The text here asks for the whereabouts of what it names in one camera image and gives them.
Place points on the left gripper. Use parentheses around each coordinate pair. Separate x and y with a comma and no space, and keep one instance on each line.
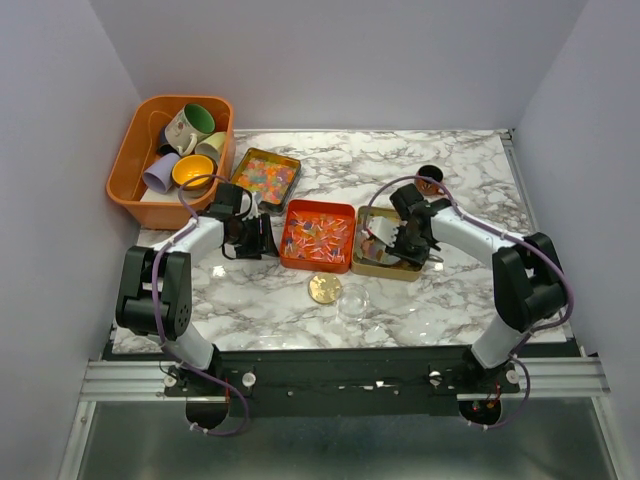
(264,243)

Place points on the orange black mug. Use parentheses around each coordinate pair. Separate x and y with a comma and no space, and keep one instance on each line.
(428,179)

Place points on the gold popsicle candy tin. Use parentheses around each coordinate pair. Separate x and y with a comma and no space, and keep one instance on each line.
(402,271)

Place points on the orange plastic bin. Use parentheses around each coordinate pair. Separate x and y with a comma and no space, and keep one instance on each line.
(125,185)

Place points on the lavender cup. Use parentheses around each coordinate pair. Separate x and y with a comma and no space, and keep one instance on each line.
(158,177)

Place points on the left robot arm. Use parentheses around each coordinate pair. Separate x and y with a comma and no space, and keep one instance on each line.
(155,292)

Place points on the aluminium frame rail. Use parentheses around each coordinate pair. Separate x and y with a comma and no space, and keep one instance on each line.
(125,381)

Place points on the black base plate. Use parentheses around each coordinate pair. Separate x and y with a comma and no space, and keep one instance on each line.
(345,382)

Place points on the floral green-inside mug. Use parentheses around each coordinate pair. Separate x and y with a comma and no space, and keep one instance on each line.
(188,127)

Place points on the dark tin of gummies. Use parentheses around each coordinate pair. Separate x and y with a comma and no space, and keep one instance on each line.
(272,176)

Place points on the clear glass jar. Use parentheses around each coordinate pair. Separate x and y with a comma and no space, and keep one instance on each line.
(353,303)

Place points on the dark navy cup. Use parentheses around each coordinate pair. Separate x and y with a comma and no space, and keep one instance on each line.
(163,146)

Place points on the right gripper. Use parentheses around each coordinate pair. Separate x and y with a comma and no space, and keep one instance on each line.
(417,258)

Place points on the gold jar lid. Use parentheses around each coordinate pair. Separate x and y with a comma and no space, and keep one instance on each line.
(324,288)

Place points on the silver metal scoop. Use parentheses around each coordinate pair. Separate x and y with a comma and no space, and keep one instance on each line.
(378,255)

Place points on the yellow-inside bowl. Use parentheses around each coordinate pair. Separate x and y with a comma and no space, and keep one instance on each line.
(190,167)

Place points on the orange lollipop tin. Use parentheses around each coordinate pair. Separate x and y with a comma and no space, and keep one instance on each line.
(318,236)

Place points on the cream yellow cup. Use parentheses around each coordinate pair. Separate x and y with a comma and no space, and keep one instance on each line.
(212,146)

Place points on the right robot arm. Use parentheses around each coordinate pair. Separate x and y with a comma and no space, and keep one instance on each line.
(529,284)

